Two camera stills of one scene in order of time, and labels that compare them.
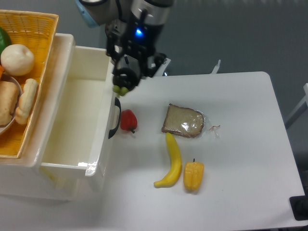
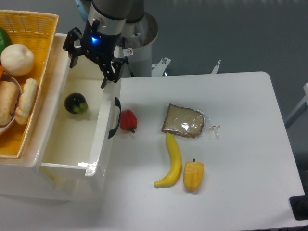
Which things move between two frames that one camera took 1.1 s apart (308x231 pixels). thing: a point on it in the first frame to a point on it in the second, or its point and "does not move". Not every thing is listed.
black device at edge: [299, 206] does not move
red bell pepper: [128, 120] does not move
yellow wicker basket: [36, 31] does not move
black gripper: [138, 42] to [99, 47]
